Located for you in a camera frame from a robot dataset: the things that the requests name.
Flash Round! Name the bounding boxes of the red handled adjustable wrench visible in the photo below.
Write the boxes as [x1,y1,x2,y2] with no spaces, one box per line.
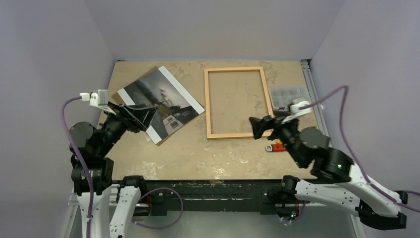
[265,143,287,152]

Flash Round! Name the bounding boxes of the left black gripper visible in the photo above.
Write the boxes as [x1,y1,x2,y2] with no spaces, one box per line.
[97,100,158,155]

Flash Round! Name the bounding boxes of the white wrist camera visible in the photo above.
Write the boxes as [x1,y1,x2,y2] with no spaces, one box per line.
[282,98,313,124]
[79,89,115,114]

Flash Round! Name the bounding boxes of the clear plastic screw box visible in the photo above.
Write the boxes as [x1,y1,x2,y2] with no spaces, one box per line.
[268,84,311,110]

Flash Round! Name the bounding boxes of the brown fibreboard backing panel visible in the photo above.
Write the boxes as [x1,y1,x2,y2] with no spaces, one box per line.
[111,66,171,146]

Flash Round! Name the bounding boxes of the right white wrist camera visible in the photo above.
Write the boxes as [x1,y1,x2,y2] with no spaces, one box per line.
[282,98,313,124]

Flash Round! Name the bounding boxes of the photo with glass pane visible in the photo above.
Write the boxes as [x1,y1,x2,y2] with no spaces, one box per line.
[117,65,206,145]

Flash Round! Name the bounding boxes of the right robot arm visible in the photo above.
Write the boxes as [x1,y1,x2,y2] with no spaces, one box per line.
[249,112,408,231]

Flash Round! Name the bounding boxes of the wooden picture frame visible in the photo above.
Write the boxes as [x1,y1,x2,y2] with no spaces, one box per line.
[204,66,273,140]

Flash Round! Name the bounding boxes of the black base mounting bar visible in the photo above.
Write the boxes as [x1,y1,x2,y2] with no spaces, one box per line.
[116,178,311,218]

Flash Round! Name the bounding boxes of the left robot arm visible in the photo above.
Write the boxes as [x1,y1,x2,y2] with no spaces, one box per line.
[61,101,157,238]

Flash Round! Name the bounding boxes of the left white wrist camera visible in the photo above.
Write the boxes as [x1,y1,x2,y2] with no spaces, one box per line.
[79,89,115,114]

